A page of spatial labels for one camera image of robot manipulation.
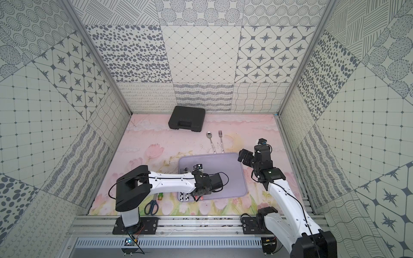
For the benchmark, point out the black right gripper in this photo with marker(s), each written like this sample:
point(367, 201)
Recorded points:
point(249, 155)

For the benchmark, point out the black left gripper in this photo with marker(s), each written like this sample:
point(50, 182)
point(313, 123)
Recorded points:
point(196, 193)

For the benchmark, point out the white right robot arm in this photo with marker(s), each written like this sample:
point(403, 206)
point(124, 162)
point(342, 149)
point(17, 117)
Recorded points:
point(292, 226)

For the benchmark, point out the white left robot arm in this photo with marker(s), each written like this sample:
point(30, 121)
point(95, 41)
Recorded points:
point(131, 189)

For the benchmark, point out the lavender placemat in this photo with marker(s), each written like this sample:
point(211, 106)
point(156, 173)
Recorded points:
point(227, 165)

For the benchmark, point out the black plastic tool case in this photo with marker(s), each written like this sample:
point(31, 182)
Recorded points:
point(188, 118)

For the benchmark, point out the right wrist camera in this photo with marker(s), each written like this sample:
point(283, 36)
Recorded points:
point(262, 141)

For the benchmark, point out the white floral handle fork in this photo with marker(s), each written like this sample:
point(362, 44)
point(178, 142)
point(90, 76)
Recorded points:
point(220, 134)

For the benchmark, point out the white floral handle spoon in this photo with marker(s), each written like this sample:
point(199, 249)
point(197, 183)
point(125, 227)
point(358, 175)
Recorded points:
point(209, 136)

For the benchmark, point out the blue handled scissors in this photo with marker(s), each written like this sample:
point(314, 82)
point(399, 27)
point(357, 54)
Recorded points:
point(152, 207)

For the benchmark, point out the aluminium mounting rail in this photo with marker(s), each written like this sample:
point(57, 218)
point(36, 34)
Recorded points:
point(166, 226)

